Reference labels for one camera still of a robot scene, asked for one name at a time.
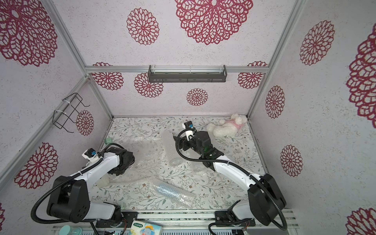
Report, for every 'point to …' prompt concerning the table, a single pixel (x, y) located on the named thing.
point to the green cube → (108, 141)
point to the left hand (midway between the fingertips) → (90, 164)
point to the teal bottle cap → (69, 230)
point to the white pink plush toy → (227, 127)
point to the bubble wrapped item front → (173, 194)
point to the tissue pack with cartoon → (139, 227)
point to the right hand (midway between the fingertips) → (178, 132)
